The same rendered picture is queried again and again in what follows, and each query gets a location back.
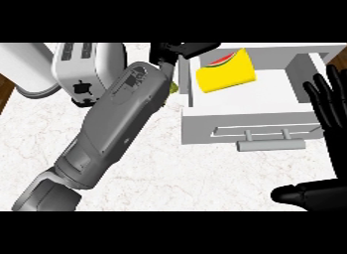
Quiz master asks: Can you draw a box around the yellow box with watermelon print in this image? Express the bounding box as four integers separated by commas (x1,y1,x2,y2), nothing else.
194,48,258,94

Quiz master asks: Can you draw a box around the white toaster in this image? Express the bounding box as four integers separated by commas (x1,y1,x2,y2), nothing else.
51,43,128,107

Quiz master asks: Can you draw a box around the white drawer front with handle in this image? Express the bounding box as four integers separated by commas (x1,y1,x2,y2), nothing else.
179,111,325,153

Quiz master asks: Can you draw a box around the white open drawer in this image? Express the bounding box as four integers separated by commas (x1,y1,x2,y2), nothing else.
176,43,347,115

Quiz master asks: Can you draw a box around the white rounded appliance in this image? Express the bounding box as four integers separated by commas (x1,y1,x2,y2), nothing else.
0,43,63,99

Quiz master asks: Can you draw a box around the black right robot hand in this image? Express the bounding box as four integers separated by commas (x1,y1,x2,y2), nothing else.
268,63,347,212

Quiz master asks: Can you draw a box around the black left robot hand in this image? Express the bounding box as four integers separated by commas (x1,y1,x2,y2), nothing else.
147,42,222,66

